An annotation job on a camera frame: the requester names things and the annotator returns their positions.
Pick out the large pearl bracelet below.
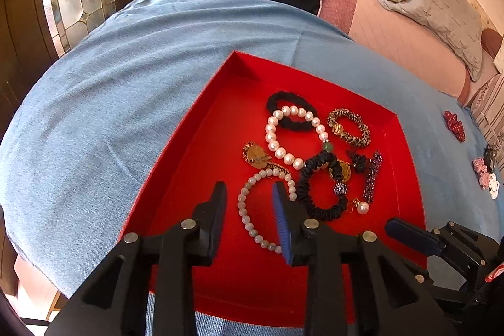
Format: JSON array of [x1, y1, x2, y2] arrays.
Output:
[[265, 105, 336, 170]]

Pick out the red cardboard box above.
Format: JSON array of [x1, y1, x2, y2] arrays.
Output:
[[118, 50, 430, 329]]

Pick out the dark green hair tie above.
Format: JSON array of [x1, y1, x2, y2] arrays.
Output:
[[484, 143, 499, 171]]

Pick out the plaid scrunchie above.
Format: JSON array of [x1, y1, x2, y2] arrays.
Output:
[[472, 157, 493, 183]]

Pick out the blue blanket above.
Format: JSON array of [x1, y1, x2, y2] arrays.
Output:
[[0, 0, 504, 336]]

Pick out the pale bead bracelet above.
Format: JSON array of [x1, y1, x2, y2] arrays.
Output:
[[237, 168, 298, 255]]

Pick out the black scrunchie with beaded ball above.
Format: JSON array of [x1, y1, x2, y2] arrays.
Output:
[[296, 153, 350, 222]]

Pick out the pearl earring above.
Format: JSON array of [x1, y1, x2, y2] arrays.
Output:
[[346, 197, 371, 215]]

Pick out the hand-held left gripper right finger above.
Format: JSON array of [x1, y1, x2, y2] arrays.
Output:
[[272, 180, 459, 336]]

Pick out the pink quilted bed sheet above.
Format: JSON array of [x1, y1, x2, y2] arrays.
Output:
[[318, 0, 473, 108]]

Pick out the floral striped cushion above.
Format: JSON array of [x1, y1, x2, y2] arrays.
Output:
[[465, 74, 504, 148]]

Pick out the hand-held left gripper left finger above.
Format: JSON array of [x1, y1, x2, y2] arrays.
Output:
[[45, 180, 229, 336]]

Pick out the black hair tie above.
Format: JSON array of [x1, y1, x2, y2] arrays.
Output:
[[266, 91, 319, 132]]

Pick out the leopard print scrunchie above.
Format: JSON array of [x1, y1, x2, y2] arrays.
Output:
[[327, 108, 371, 147]]

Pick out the red polka dot scrunchie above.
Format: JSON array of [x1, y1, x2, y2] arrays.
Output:
[[443, 110, 467, 143]]

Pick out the purple sparkly hair clip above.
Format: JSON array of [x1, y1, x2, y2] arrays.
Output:
[[361, 150, 384, 203]]

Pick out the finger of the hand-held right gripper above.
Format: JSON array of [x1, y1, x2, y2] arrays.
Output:
[[385, 217, 504, 274], [427, 273, 504, 321]]

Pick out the grey pillow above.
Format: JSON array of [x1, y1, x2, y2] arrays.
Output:
[[380, 0, 485, 83]]

